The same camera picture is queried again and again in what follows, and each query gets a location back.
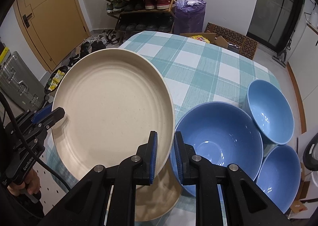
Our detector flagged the scattered heap of shoes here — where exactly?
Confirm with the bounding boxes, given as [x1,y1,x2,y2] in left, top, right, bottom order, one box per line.
[68,29,125,68]

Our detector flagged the yellow wooden door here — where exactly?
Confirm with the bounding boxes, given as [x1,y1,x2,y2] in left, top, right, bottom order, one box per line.
[14,0,90,72]

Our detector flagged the beige plate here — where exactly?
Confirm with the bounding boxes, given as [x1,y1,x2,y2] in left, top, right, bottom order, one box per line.
[51,48,175,183]
[134,164,183,222]

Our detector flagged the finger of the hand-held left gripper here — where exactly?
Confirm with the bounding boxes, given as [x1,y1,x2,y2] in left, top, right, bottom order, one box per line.
[31,107,52,124]
[32,107,66,132]

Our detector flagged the brown cardboard box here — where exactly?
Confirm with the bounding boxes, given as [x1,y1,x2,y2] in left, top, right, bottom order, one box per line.
[180,33,229,49]

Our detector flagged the bunch of yellow wrappers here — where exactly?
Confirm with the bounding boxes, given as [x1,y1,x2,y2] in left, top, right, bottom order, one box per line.
[48,70,65,91]

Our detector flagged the white kitchen base cabinets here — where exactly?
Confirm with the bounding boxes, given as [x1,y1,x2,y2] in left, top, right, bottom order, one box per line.
[288,0,318,68]

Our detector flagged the person's left hand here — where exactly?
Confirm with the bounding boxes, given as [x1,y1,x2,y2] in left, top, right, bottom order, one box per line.
[7,168,41,203]

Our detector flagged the wooden shoe rack with shoes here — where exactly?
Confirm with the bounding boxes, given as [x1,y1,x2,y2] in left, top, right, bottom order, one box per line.
[93,0,178,33]

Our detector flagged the blue bowl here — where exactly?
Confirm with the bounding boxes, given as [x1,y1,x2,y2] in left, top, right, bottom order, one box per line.
[255,145,302,214]
[245,79,295,145]
[170,102,264,198]

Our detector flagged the black framed glass door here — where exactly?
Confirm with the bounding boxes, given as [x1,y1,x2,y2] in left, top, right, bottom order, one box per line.
[246,0,305,50]

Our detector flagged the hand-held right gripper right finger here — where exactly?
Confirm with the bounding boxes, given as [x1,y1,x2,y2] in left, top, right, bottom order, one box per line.
[174,131,292,226]

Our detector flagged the teal white checked tablecloth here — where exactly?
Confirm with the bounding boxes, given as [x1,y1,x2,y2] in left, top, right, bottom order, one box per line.
[46,31,282,226]

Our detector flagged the silver suitcase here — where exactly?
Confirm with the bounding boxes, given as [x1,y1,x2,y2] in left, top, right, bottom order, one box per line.
[0,51,42,112]

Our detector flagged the silver foil bag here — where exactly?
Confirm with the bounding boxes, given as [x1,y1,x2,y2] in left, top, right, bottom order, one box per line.
[227,43,242,55]

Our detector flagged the brown patterned doormat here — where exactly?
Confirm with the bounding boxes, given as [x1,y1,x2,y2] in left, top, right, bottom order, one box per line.
[204,22,259,60]

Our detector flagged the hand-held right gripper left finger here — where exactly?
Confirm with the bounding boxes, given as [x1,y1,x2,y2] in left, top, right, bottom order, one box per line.
[43,131,158,226]

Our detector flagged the purple trash bag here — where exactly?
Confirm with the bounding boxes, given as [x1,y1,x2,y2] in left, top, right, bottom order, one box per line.
[174,0,207,35]

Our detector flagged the yellow snack packet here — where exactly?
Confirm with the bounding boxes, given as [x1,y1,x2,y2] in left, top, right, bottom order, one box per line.
[189,34,210,44]

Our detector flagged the white washing machine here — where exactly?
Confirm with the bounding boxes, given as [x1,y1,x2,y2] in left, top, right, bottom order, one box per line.
[297,130,318,174]

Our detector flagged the small cardboard box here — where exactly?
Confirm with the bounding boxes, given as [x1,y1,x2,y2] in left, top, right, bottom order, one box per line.
[291,164,313,216]

